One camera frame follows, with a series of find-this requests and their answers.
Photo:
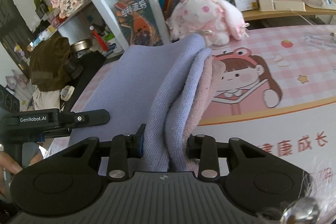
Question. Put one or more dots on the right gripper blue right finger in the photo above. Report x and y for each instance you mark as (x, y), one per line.
(192, 147)

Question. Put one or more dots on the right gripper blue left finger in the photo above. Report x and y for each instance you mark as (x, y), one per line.
(138, 137)

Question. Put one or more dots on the purple and pink sweater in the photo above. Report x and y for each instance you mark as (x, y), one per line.
(166, 88)

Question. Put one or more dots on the person's left hand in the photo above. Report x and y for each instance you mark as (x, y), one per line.
(8, 163)

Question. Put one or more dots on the white cloth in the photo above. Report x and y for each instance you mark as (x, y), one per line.
(46, 100)

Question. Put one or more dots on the white smart watch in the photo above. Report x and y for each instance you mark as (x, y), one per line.
(66, 93)

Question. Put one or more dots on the olive green jacket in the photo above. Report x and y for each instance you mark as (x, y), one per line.
(47, 62)

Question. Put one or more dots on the white jar green lid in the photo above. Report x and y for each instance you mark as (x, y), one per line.
(112, 43)

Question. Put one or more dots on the red tassel ornament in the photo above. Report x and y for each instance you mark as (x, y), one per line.
(98, 38)

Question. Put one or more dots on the metal bowl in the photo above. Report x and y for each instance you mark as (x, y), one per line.
(81, 45)

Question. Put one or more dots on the Harry Potter book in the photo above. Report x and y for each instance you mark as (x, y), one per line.
(142, 22)

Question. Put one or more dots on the pink white plush bunny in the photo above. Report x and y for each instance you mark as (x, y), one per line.
(217, 21)

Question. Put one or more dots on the white pen holder box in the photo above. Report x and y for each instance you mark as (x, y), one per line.
(266, 5)

